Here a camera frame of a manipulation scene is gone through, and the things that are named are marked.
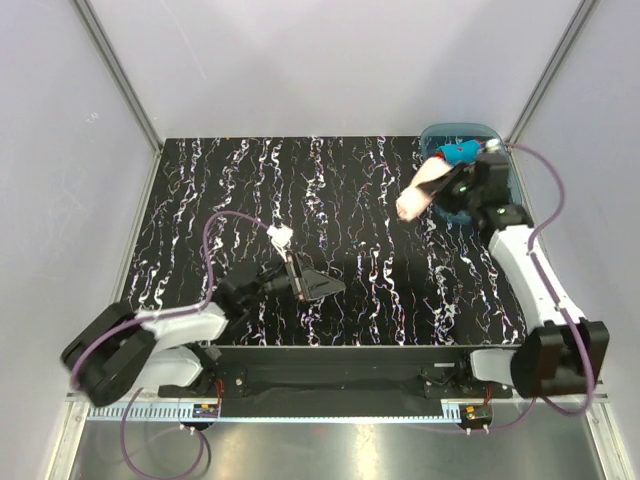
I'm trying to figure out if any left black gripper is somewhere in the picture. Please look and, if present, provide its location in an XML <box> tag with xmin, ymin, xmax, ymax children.
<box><xmin>241</xmin><ymin>252</ymin><xmax>344</xmax><ymax>307</ymax></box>

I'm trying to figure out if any pink towel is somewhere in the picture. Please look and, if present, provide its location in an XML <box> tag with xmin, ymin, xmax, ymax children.
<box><xmin>396</xmin><ymin>156</ymin><xmax>452</xmax><ymax>222</ymax></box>

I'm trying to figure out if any red blue patterned towel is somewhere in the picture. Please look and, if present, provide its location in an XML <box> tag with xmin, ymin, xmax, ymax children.
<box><xmin>435</xmin><ymin>139</ymin><xmax>483</xmax><ymax>166</ymax></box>

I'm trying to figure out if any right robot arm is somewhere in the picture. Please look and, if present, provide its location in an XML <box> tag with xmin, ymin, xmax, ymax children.
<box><xmin>411</xmin><ymin>151</ymin><xmax>610</xmax><ymax>400</ymax></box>

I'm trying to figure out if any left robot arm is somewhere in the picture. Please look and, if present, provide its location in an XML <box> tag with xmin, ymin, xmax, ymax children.
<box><xmin>60</xmin><ymin>252</ymin><xmax>346</xmax><ymax>407</ymax></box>

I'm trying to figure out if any blue transparent plastic bin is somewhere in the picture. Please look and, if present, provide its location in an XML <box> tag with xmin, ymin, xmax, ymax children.
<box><xmin>420</xmin><ymin>123</ymin><xmax>522</xmax><ymax>225</ymax></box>

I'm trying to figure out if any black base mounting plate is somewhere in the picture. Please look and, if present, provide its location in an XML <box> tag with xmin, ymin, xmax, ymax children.
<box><xmin>157</xmin><ymin>345</ymin><xmax>514</xmax><ymax>419</ymax></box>

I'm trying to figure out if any left connector board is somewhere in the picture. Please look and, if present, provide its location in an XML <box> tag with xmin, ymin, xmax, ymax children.
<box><xmin>192</xmin><ymin>403</ymin><xmax>220</xmax><ymax>418</ymax></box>

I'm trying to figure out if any connector board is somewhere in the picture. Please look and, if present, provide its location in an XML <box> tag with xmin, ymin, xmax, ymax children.
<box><xmin>461</xmin><ymin>404</ymin><xmax>493</xmax><ymax>428</ymax></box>
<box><xmin>192</xmin><ymin>403</ymin><xmax>220</xmax><ymax>418</ymax></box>

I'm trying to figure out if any right connector board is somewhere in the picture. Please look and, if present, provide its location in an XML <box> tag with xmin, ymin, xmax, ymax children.
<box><xmin>461</xmin><ymin>404</ymin><xmax>493</xmax><ymax>428</ymax></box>

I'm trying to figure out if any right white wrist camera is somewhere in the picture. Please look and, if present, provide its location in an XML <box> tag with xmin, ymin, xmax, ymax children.
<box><xmin>482</xmin><ymin>138</ymin><xmax>503</xmax><ymax>153</ymax></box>

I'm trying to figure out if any aluminium frame rail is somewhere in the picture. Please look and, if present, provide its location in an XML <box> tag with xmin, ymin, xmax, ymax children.
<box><xmin>65</xmin><ymin>363</ymin><xmax>610</xmax><ymax>424</ymax></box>

